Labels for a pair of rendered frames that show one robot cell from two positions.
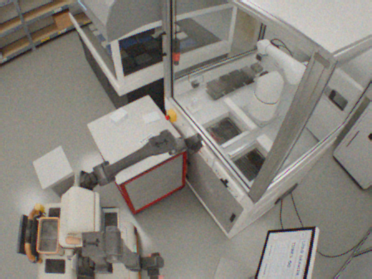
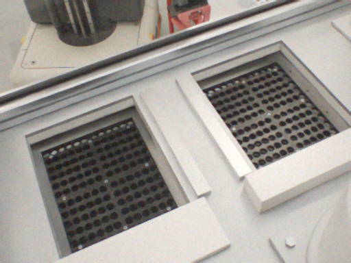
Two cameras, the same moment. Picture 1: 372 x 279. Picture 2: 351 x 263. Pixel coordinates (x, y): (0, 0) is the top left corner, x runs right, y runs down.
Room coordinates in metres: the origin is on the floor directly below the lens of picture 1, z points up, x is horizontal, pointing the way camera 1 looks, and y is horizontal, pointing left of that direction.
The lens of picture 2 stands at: (1.09, -0.76, 1.50)
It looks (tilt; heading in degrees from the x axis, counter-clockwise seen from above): 52 degrees down; 105
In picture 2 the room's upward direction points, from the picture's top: 6 degrees counter-clockwise
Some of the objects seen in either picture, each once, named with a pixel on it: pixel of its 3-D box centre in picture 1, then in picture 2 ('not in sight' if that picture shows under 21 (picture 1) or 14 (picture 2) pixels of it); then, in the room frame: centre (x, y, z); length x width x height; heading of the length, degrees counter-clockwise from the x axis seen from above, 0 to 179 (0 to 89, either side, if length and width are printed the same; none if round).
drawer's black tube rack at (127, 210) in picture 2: not in sight; (110, 190); (0.87, -0.44, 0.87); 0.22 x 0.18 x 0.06; 125
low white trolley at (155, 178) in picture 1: (139, 160); not in sight; (1.17, 0.39, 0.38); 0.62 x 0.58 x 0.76; 35
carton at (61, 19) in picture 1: (64, 17); not in sight; (4.14, 2.33, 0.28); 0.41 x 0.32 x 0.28; 128
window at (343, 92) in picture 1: (339, 106); not in sight; (0.85, -0.79, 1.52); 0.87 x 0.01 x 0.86; 125
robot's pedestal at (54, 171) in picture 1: (68, 188); not in sight; (0.84, 1.01, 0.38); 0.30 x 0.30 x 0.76; 38
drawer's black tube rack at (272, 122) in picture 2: not in sight; (267, 124); (1.12, -0.26, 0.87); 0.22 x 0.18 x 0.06; 125
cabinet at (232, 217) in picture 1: (243, 156); not in sight; (1.24, -0.51, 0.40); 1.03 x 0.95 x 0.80; 35
